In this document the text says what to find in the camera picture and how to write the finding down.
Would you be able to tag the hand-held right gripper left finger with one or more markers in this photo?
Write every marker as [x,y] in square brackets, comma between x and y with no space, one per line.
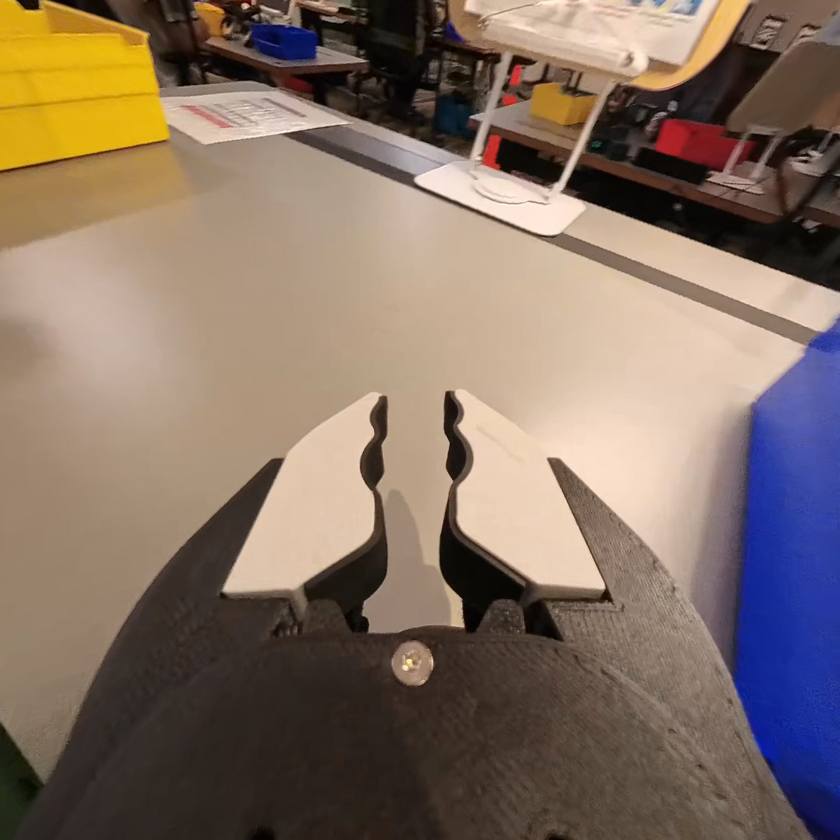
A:
[308,525]

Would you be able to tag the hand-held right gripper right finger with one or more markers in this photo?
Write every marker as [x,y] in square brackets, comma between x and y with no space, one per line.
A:
[518,518]

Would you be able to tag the blue plastic bin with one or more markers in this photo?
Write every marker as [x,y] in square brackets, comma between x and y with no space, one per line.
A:
[794,525]

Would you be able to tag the white document stand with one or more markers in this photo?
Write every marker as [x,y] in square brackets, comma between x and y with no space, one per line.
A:
[781,85]
[512,200]

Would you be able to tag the wooden workbench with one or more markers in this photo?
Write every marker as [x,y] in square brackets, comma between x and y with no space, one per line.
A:
[656,177]
[295,65]

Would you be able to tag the laminated paper sheet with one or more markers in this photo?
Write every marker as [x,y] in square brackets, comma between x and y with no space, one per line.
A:
[249,115]

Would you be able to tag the small yellow bin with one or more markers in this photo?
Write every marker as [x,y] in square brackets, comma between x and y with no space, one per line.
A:
[563,105]

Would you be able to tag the red plastic bin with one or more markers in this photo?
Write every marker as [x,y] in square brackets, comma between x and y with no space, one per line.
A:
[702,141]

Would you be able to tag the small blue bin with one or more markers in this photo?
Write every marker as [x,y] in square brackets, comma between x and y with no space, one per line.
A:
[285,40]

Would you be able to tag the yellow plastic bin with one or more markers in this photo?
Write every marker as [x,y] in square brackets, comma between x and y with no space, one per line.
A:
[72,98]

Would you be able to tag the printed instruction sheet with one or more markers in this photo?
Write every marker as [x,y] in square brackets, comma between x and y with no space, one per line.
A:
[577,29]

